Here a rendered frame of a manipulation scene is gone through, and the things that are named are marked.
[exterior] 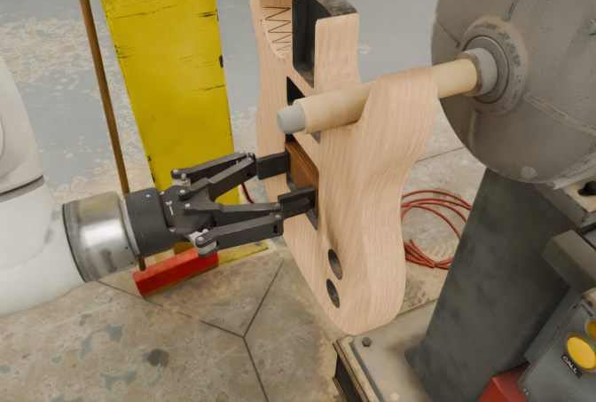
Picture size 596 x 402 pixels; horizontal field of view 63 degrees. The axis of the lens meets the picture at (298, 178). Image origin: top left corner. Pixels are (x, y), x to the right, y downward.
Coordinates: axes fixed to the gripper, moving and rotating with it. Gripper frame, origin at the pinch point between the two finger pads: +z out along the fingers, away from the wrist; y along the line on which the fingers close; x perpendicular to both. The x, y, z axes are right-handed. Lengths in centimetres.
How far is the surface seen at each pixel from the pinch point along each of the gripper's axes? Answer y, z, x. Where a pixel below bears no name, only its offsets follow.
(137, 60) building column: -81, -11, -19
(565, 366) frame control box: 29.6, 16.8, -7.7
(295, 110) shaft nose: 9.2, -3.9, 16.4
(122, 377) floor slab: -49, -40, -107
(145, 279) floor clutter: -74, -26, -94
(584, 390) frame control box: 32.1, 16.8, -8.1
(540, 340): 17, 37, -36
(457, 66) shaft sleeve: 9.3, 12.9, 17.0
